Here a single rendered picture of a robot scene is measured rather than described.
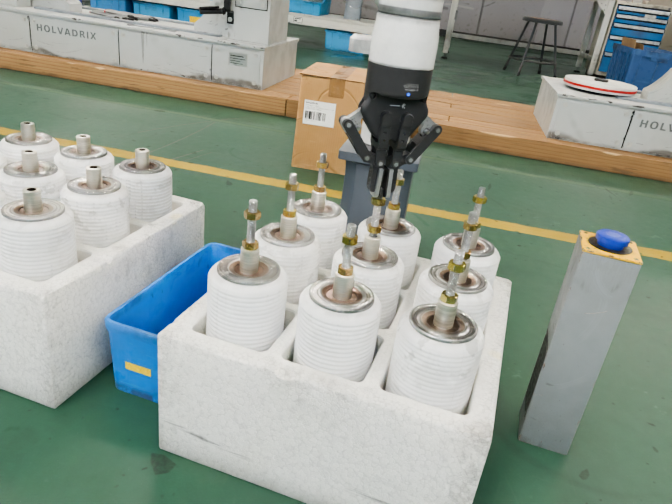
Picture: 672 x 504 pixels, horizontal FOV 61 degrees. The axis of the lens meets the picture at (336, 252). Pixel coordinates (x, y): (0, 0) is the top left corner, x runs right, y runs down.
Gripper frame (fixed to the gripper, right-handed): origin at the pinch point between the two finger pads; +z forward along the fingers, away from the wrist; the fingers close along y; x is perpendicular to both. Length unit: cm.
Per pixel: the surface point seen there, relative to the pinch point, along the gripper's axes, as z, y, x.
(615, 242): 3.0, 27.3, -11.4
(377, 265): 10.3, 0.1, -3.1
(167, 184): 12.7, -25.9, 31.0
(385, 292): 13.5, 1.2, -4.5
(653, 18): -22, 379, 389
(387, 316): 17.5, 2.3, -4.2
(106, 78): 33, -54, 222
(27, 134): 9, -50, 45
